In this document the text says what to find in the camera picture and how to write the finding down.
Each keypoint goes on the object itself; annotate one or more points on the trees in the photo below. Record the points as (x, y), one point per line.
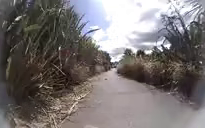
(128, 52)

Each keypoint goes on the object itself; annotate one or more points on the grey asphalt path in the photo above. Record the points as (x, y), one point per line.
(123, 106)

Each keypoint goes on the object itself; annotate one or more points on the tall green flax thicket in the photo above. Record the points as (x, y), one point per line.
(46, 40)

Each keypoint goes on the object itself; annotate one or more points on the dry stalk litter strip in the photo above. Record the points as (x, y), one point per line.
(56, 106)

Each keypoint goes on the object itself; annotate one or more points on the flax and dry grass row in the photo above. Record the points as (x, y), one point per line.
(176, 66)

